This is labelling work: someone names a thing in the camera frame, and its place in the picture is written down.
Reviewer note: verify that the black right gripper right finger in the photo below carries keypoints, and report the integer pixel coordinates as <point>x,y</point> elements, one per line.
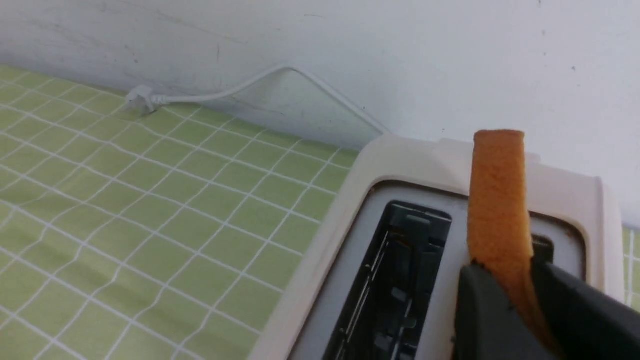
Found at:
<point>588,324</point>

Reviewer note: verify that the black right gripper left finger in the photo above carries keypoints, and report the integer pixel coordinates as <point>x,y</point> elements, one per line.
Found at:
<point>487,326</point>

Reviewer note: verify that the green checkered tablecloth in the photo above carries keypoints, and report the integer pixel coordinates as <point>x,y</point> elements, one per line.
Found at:
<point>171,236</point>

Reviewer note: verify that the toasted bread slice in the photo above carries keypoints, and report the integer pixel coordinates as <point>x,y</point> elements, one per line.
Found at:
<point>498,224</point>

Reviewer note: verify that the white toaster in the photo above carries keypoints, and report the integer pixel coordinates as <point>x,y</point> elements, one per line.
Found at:
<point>380,278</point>

